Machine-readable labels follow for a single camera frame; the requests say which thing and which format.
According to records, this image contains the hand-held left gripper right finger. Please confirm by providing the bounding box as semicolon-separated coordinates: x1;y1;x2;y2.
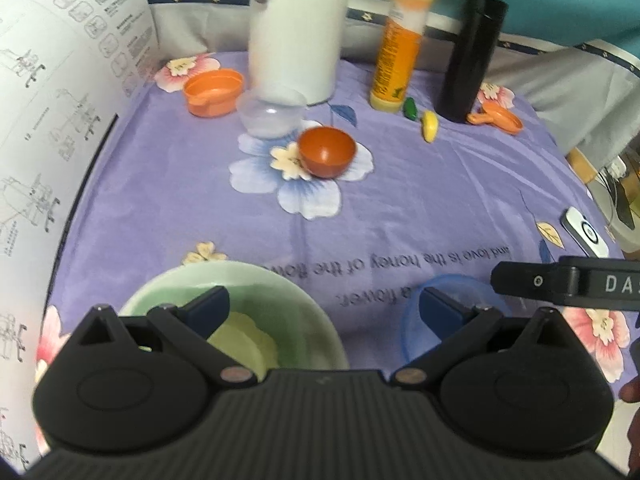
390;287;583;391

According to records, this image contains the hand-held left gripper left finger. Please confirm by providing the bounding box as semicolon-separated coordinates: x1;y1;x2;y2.
65;286;257;392

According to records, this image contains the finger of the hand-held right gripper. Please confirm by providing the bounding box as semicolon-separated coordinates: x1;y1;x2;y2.
490;260;568;302

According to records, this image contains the blue transparent bowl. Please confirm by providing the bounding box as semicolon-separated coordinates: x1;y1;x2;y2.
402;274;516;367

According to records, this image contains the yellow flower-shaped plate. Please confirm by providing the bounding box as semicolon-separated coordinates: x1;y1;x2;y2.
206;310;279;380

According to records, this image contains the light green bowl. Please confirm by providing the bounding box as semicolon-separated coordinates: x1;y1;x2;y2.
119;260;351;380

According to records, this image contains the person's right hand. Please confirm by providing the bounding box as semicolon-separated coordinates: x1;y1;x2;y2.
619;376;640;467

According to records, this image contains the white power bank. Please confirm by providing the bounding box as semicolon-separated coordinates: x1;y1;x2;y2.
560;206;611;257

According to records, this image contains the grey round side table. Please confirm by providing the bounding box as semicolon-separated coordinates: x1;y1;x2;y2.
587;155;640;253

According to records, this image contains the purple floral cloth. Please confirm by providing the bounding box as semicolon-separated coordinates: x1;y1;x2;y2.
34;52;632;392

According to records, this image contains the tan box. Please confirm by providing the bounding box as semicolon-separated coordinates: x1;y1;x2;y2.
567;147;601;184

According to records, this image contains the orange toy pan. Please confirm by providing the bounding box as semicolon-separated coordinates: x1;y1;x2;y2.
466;101;524;136

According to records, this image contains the yellow toy pepper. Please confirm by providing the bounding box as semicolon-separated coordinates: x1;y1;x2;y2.
421;110;441;143

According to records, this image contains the brown orange bowl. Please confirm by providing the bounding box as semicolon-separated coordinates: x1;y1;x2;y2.
298;127;358;179

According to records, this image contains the clear plastic bowl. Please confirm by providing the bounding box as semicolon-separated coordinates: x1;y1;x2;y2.
236;86;307;139

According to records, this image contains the black thermos flask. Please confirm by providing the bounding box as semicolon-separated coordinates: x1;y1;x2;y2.
434;0;510;124

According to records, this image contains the printed instruction sheet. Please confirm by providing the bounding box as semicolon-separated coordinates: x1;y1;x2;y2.
0;0;161;472

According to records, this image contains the yellow orange plastic bottle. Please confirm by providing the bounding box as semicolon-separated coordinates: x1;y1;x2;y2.
369;0;435;113

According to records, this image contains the white thermos jug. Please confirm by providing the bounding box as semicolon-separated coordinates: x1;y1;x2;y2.
243;0;351;107

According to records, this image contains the orange cup with handle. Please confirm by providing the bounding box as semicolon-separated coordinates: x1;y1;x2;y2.
182;68;246;118

